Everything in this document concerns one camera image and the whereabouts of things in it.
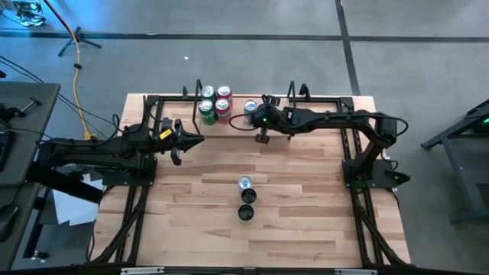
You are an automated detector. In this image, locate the black aluminium table frame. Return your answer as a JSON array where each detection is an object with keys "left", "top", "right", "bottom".
[{"left": 86, "top": 93, "right": 413, "bottom": 268}]

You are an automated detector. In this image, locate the gray metal cart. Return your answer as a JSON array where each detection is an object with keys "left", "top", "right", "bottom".
[{"left": 419, "top": 98, "right": 489, "bottom": 225}]

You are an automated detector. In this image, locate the orange-red Fanta can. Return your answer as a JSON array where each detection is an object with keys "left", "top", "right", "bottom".
[
  {"left": 216, "top": 84, "right": 233, "bottom": 102},
  {"left": 214, "top": 98, "right": 232, "bottom": 125}
]

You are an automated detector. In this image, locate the black round cylinder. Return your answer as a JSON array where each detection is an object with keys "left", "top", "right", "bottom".
[
  {"left": 237, "top": 204, "right": 255, "bottom": 222},
  {"left": 241, "top": 188, "right": 257, "bottom": 205}
]

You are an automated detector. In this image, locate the black device with green light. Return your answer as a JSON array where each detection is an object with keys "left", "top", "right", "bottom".
[{"left": 472, "top": 116, "right": 489, "bottom": 134}]

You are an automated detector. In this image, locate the black desk crossbar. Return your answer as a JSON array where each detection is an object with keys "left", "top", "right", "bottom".
[{"left": 24, "top": 160, "right": 105, "bottom": 205}]

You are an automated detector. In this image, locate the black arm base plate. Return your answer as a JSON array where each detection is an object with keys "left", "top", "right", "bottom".
[
  {"left": 102, "top": 158, "right": 158, "bottom": 187},
  {"left": 342, "top": 157, "right": 412, "bottom": 190}
]

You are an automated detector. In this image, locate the yellow extension cable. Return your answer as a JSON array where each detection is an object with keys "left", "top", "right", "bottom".
[{"left": 72, "top": 36, "right": 99, "bottom": 143}]

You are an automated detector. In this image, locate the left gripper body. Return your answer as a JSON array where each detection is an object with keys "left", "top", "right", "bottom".
[{"left": 144, "top": 118, "right": 184, "bottom": 167}]

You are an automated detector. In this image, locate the green Sprite can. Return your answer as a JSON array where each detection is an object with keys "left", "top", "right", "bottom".
[
  {"left": 198, "top": 99, "right": 217, "bottom": 126},
  {"left": 200, "top": 85, "right": 218, "bottom": 103}
]

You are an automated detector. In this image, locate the black floor stand foot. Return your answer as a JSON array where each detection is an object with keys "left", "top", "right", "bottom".
[{"left": 57, "top": 25, "right": 103, "bottom": 58}]

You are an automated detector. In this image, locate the black wire shelf rack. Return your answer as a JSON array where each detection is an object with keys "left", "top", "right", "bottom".
[{"left": 192, "top": 79, "right": 300, "bottom": 141}]

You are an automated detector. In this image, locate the slim blue drink can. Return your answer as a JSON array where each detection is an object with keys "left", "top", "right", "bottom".
[{"left": 243, "top": 99, "right": 259, "bottom": 126}]

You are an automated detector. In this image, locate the tall silver Celsius can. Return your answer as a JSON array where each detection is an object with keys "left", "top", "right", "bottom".
[{"left": 237, "top": 174, "right": 254, "bottom": 192}]

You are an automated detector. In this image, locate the black computer mouse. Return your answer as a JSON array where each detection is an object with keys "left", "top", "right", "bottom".
[{"left": 0, "top": 204, "right": 20, "bottom": 244}]

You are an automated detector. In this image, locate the silver metal bracket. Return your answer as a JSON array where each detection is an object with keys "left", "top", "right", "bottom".
[
  {"left": 334, "top": 268, "right": 378, "bottom": 275},
  {"left": 120, "top": 266, "right": 166, "bottom": 275}
]

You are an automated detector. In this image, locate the black keyboard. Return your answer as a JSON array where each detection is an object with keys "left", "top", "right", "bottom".
[{"left": 0, "top": 129, "right": 15, "bottom": 173}]

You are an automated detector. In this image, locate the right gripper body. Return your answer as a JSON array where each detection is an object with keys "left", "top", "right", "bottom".
[{"left": 252, "top": 94, "right": 292, "bottom": 146}]

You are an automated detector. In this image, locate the black desk clamp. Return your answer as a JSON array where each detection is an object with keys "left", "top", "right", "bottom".
[{"left": 0, "top": 96, "right": 44, "bottom": 124}]

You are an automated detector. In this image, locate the gray desk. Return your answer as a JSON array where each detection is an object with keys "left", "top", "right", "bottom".
[{"left": 0, "top": 82, "right": 62, "bottom": 270}]

